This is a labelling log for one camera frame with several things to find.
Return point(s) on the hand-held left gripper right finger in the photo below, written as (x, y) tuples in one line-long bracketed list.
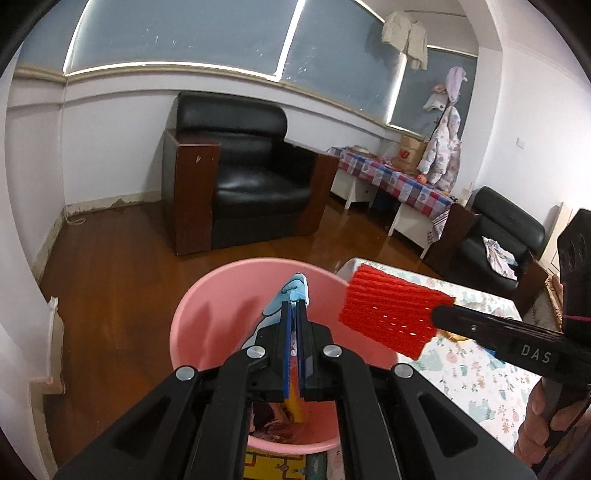
[(314, 360)]

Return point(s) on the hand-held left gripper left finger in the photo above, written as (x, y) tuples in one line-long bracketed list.
[(288, 350)]

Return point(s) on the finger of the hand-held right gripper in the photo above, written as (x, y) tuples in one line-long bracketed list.
[(485, 330)]

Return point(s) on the light blue cloth item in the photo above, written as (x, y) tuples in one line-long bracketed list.
[(288, 290)]

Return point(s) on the pink plastic bucket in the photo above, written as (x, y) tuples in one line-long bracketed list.
[(217, 314)]

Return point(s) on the red foam net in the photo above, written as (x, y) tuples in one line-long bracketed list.
[(388, 309)]

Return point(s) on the person's right hand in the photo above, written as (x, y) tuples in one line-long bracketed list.
[(554, 443)]

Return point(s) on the white patterned garment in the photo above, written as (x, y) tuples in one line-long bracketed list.
[(498, 256)]

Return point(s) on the black leather armchair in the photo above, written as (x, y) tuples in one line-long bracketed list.
[(503, 226), (249, 184)]

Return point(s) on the yellow puzzle floor mat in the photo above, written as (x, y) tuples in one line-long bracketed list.
[(277, 468)]

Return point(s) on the white cabinet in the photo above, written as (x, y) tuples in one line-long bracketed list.
[(351, 187), (411, 226)]

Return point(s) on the cup with straw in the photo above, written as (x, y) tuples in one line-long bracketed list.
[(465, 196)]

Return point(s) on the checkered table cover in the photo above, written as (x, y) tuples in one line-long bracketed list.
[(392, 177)]

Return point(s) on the white patterned puffer jacket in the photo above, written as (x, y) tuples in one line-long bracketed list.
[(441, 152)]

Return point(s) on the brown paper bag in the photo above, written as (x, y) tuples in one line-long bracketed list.
[(408, 154)]

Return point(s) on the white hat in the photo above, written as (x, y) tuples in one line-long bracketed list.
[(434, 101)]

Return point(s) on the purple hanging garment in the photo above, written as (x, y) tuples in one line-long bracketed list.
[(455, 81)]

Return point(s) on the grey roller blind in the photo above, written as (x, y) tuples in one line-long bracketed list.
[(184, 32), (341, 60), (415, 92)]

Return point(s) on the beige hanging garment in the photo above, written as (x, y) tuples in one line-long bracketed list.
[(406, 37)]

